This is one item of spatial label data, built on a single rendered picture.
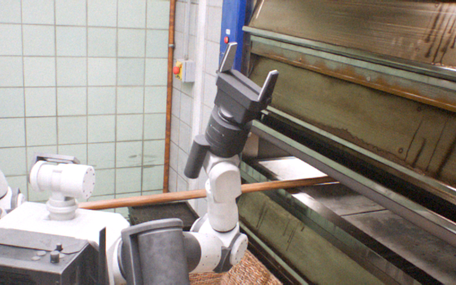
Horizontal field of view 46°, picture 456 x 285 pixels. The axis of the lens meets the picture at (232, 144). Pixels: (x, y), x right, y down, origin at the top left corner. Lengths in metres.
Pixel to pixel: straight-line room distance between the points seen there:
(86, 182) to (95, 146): 1.90
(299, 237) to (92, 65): 1.49
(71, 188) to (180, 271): 0.27
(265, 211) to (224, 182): 1.02
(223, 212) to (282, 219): 0.82
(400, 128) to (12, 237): 0.97
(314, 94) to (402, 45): 0.44
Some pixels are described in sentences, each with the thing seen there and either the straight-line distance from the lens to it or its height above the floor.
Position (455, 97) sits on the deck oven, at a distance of 1.36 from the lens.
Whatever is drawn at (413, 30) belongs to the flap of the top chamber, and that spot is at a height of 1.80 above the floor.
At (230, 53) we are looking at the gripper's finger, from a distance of 1.06.
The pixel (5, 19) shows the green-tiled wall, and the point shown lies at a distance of 2.83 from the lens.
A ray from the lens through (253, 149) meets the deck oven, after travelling 2.28.
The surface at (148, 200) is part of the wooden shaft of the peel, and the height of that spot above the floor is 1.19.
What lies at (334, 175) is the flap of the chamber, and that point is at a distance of 1.47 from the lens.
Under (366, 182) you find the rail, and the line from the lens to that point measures 1.38.
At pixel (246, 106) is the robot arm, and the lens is 1.03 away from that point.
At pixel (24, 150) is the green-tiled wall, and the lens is 2.96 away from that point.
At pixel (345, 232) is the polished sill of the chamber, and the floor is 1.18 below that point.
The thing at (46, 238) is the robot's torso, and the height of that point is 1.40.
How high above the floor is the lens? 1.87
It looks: 16 degrees down
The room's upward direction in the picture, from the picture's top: 4 degrees clockwise
